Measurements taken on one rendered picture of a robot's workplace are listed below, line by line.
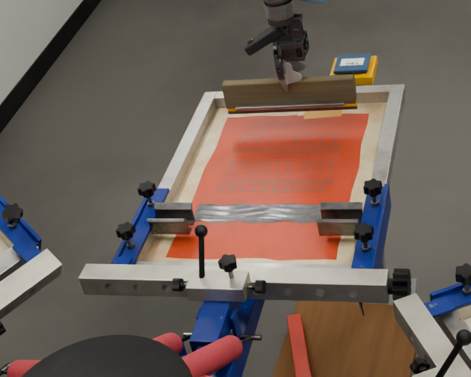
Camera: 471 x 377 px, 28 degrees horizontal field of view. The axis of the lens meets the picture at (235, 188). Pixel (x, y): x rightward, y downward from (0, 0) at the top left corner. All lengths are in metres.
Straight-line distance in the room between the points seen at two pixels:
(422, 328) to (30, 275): 0.80
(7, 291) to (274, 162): 0.83
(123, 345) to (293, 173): 1.02
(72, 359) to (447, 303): 0.78
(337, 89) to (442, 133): 1.77
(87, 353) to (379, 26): 3.84
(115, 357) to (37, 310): 2.28
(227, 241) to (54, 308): 1.60
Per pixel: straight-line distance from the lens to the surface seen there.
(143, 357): 1.48
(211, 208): 2.34
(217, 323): 1.90
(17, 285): 1.98
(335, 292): 1.95
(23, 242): 2.07
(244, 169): 2.46
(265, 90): 2.52
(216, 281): 1.94
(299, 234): 2.21
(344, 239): 2.17
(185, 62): 5.15
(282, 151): 2.50
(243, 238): 2.23
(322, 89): 2.49
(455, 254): 3.56
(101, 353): 1.51
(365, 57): 2.84
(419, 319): 1.84
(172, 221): 2.22
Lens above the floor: 2.33
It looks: 35 degrees down
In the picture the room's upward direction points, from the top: 13 degrees counter-clockwise
